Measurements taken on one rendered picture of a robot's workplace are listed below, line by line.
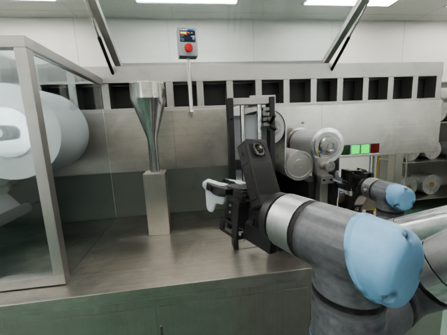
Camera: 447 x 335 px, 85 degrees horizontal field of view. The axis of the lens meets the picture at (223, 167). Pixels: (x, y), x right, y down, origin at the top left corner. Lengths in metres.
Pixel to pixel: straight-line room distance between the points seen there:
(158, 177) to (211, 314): 0.54
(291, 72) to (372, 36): 3.38
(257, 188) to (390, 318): 0.21
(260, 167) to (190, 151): 0.92
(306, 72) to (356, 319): 1.27
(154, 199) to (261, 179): 0.75
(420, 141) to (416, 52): 3.41
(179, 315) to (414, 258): 0.73
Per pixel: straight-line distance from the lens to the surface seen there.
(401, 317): 0.37
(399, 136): 1.75
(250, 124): 0.88
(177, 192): 1.33
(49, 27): 4.20
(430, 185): 4.82
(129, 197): 1.37
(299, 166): 1.06
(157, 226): 1.10
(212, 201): 0.47
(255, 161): 0.38
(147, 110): 1.02
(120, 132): 1.32
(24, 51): 0.86
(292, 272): 0.85
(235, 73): 1.33
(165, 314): 0.89
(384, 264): 0.25
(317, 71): 1.48
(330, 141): 1.08
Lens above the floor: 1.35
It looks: 10 degrees down
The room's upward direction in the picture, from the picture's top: 3 degrees counter-clockwise
